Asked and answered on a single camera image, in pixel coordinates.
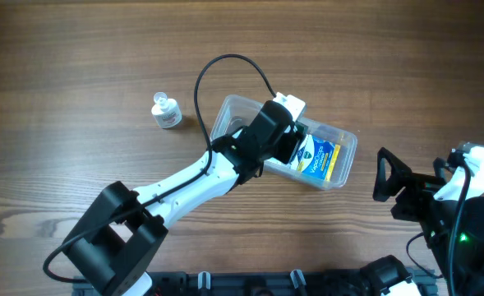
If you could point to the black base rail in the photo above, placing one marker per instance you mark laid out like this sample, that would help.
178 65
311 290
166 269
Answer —
330 282

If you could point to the blue VapoDrops packet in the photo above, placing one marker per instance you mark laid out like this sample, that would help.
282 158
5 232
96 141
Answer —
316 158

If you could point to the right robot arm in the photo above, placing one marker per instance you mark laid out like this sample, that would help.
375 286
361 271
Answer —
448 205

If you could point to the white round bottle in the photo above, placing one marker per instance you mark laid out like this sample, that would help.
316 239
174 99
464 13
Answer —
166 111

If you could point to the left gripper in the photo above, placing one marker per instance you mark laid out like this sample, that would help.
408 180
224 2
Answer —
289 145

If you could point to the dark green round tin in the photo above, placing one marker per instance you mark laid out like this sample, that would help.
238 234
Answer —
301 128

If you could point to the clear plastic container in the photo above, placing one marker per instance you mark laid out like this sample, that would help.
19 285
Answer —
237 111

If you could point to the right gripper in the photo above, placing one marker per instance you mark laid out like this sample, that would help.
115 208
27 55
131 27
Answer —
406 187

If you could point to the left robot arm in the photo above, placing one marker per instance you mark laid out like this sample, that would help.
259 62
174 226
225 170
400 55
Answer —
115 240

